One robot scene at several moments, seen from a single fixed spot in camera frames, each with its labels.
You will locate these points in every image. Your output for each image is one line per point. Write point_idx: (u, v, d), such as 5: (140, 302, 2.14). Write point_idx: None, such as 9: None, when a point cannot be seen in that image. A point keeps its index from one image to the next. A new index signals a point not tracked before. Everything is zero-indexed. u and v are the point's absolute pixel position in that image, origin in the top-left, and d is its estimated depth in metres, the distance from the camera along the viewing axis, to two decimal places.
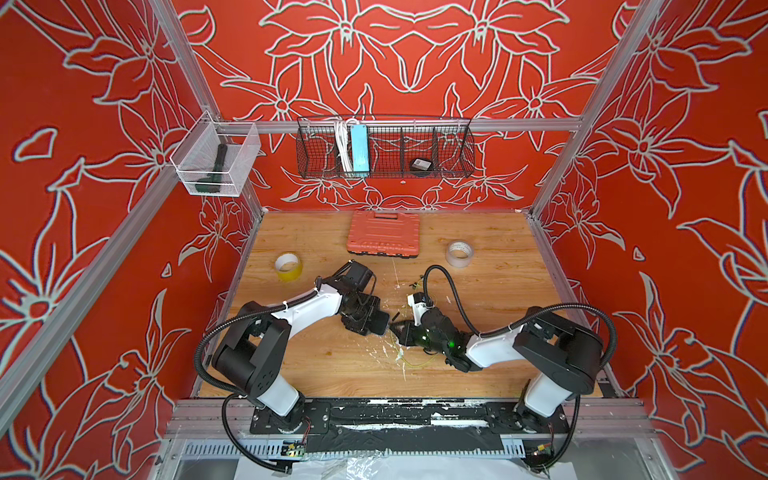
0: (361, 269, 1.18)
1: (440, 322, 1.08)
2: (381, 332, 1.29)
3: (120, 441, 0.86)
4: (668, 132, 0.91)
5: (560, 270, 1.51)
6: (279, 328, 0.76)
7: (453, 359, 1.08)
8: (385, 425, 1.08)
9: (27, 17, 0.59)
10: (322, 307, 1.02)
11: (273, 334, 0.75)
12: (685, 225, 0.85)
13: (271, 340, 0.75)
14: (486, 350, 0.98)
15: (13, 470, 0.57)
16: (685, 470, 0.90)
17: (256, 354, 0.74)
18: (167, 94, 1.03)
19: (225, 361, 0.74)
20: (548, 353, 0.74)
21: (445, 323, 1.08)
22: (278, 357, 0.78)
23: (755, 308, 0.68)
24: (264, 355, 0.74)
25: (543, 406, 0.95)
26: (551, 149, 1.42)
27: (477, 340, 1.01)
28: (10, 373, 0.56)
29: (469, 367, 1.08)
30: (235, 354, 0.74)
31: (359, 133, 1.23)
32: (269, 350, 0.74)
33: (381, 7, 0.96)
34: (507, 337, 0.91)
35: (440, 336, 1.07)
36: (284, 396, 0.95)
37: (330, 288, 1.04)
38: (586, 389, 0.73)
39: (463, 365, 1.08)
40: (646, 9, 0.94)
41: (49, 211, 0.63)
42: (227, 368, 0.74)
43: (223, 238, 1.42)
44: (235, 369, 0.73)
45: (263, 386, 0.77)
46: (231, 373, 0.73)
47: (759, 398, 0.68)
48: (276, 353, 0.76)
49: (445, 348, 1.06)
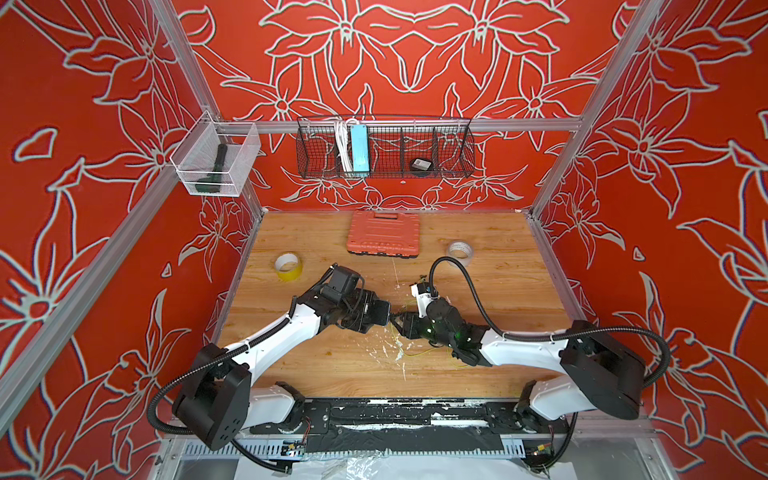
0: (344, 278, 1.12)
1: (447, 312, 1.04)
2: (384, 321, 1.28)
3: (120, 441, 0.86)
4: (668, 132, 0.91)
5: (560, 270, 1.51)
6: (239, 376, 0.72)
7: (461, 352, 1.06)
8: (385, 425, 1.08)
9: (27, 17, 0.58)
10: (298, 334, 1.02)
11: (232, 382, 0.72)
12: (685, 225, 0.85)
13: (229, 388, 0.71)
14: (510, 352, 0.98)
15: (13, 470, 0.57)
16: (685, 470, 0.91)
17: (216, 403, 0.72)
18: (167, 95, 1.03)
19: (185, 408, 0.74)
20: (600, 376, 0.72)
21: (452, 314, 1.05)
22: (242, 404, 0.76)
23: (755, 308, 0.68)
24: (224, 405, 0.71)
25: (548, 410, 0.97)
26: (551, 149, 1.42)
27: (502, 342, 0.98)
28: (10, 373, 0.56)
29: (477, 360, 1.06)
30: (196, 401, 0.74)
31: (359, 133, 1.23)
32: (226, 401, 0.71)
33: (381, 7, 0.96)
34: (544, 350, 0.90)
35: (446, 328, 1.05)
36: (279, 404, 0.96)
37: (306, 311, 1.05)
38: (627, 414, 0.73)
39: (470, 358, 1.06)
40: (646, 9, 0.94)
41: (48, 212, 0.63)
42: (188, 415, 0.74)
43: (223, 238, 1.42)
44: (197, 418, 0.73)
45: (228, 432, 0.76)
46: (192, 421, 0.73)
47: (759, 398, 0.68)
48: (236, 403, 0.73)
49: (451, 340, 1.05)
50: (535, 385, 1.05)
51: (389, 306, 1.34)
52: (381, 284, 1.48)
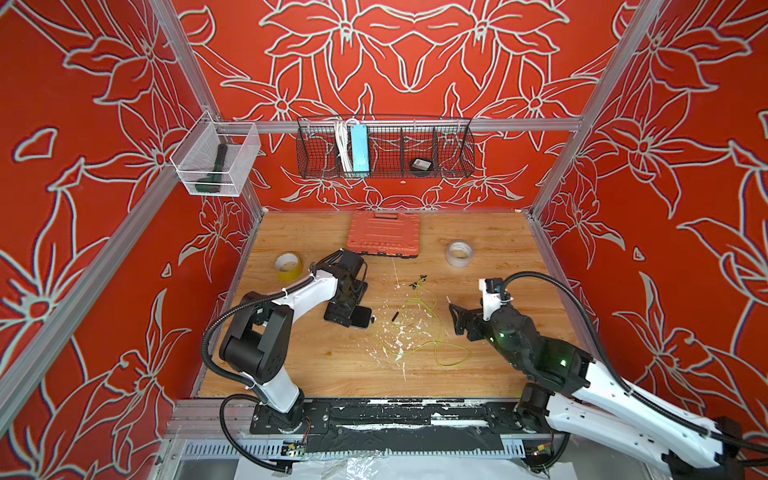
0: (357, 256, 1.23)
1: (520, 325, 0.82)
2: (365, 325, 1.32)
3: (120, 441, 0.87)
4: (668, 132, 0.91)
5: (560, 270, 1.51)
6: (283, 313, 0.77)
7: (538, 375, 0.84)
8: (385, 425, 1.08)
9: (27, 17, 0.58)
10: (320, 292, 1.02)
11: (278, 319, 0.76)
12: (685, 225, 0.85)
13: (276, 325, 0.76)
14: (625, 412, 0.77)
15: (13, 470, 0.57)
16: None
17: (263, 339, 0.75)
18: (167, 95, 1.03)
19: (229, 353, 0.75)
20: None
21: (526, 327, 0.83)
22: (285, 341, 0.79)
23: (755, 309, 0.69)
24: (271, 340, 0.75)
25: (567, 427, 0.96)
26: (551, 149, 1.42)
27: (624, 397, 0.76)
28: (11, 372, 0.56)
29: (562, 386, 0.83)
30: (242, 343, 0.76)
31: (359, 133, 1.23)
32: (275, 334, 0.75)
33: (381, 7, 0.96)
34: (689, 438, 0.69)
35: (517, 343, 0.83)
36: (286, 390, 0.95)
37: (325, 274, 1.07)
38: None
39: (552, 382, 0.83)
40: (646, 9, 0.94)
41: (48, 212, 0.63)
42: (235, 357, 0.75)
43: (223, 238, 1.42)
44: (242, 357, 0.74)
45: (273, 370, 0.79)
46: (241, 362, 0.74)
47: (759, 398, 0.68)
48: (282, 337, 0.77)
49: (525, 359, 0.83)
50: (553, 396, 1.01)
51: (369, 312, 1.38)
52: (381, 284, 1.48)
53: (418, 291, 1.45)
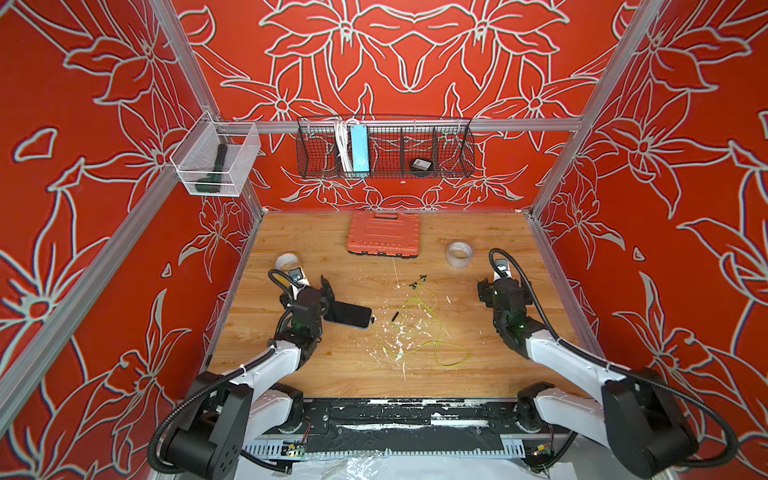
0: (306, 311, 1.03)
1: (511, 290, 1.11)
2: (366, 325, 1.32)
3: (120, 441, 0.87)
4: (668, 132, 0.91)
5: (560, 270, 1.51)
6: (242, 393, 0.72)
7: (507, 333, 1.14)
8: (385, 425, 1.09)
9: (27, 16, 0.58)
10: (284, 364, 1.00)
11: (234, 402, 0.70)
12: (685, 225, 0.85)
13: (232, 409, 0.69)
14: (556, 359, 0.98)
15: (12, 470, 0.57)
16: (685, 470, 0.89)
17: (216, 429, 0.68)
18: (167, 95, 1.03)
19: (177, 446, 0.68)
20: (634, 423, 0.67)
21: (516, 294, 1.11)
22: (242, 428, 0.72)
23: (755, 309, 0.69)
24: (226, 426, 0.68)
25: (549, 412, 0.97)
26: (551, 149, 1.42)
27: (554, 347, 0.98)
28: (10, 373, 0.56)
29: (517, 347, 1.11)
30: (191, 436, 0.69)
31: (359, 133, 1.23)
32: (230, 421, 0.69)
33: (381, 7, 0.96)
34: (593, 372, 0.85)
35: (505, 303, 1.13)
36: (275, 409, 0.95)
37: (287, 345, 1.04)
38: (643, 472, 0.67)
39: (513, 341, 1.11)
40: (646, 9, 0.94)
41: (49, 212, 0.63)
42: (183, 454, 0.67)
43: (223, 238, 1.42)
44: (194, 449, 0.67)
45: (226, 466, 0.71)
46: (188, 459, 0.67)
47: (759, 397, 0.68)
48: (240, 423, 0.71)
49: (504, 316, 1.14)
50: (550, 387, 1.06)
51: (368, 310, 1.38)
52: (381, 284, 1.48)
53: (418, 291, 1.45)
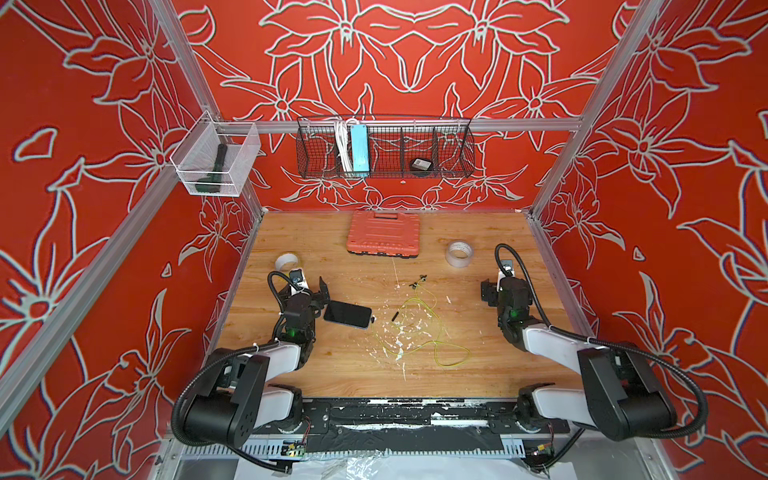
0: (298, 316, 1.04)
1: (516, 288, 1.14)
2: (366, 325, 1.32)
3: (120, 441, 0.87)
4: (668, 132, 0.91)
5: (560, 270, 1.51)
6: (257, 360, 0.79)
7: (507, 328, 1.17)
8: (385, 425, 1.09)
9: (27, 16, 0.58)
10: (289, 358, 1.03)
11: (253, 367, 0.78)
12: (685, 225, 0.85)
13: (251, 374, 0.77)
14: (546, 343, 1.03)
15: (12, 470, 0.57)
16: (685, 470, 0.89)
17: (236, 394, 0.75)
18: (167, 95, 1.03)
19: (198, 412, 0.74)
20: (608, 385, 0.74)
21: (520, 292, 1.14)
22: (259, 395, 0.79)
23: (755, 308, 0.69)
24: (245, 390, 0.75)
25: (546, 404, 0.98)
26: (551, 149, 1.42)
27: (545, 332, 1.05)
28: (11, 372, 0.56)
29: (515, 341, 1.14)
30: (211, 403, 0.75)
31: (359, 133, 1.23)
32: (249, 384, 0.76)
33: (381, 7, 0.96)
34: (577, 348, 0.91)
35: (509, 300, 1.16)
36: (277, 405, 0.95)
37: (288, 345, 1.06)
38: (614, 434, 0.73)
39: (512, 335, 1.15)
40: (646, 9, 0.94)
41: (48, 212, 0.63)
42: (205, 419, 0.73)
43: (223, 238, 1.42)
44: (216, 412, 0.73)
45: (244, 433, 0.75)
46: (210, 423, 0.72)
47: (760, 398, 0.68)
48: (258, 388, 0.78)
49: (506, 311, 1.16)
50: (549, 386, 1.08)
51: (367, 310, 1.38)
52: (381, 284, 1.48)
53: (418, 291, 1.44)
